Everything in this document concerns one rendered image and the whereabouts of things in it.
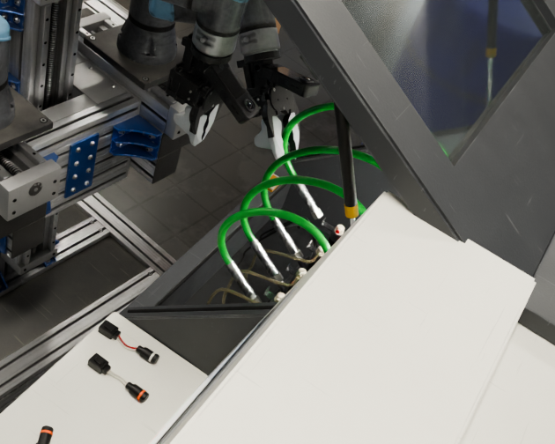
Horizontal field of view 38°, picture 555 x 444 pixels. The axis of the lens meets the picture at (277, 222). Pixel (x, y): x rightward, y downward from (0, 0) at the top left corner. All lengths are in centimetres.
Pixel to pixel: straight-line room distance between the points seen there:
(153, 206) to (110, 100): 116
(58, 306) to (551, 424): 177
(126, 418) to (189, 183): 199
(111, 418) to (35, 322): 110
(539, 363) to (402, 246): 23
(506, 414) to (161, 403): 66
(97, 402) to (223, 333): 24
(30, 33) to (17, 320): 93
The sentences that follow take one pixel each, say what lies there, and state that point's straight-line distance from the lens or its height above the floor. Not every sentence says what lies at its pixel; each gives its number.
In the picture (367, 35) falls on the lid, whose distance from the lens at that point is 108.
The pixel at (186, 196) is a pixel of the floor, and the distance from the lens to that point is 323.
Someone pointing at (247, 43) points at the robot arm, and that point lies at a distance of 155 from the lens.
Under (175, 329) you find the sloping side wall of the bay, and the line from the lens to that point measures 145.
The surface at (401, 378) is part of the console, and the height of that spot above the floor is 155.
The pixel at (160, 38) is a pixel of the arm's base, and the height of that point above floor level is 111.
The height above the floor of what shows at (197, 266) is 95.
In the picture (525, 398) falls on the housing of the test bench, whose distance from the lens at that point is 102.
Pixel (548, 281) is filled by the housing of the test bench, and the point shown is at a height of 150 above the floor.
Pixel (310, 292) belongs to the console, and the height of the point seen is 155.
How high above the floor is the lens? 218
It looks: 42 degrees down
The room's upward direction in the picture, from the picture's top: 21 degrees clockwise
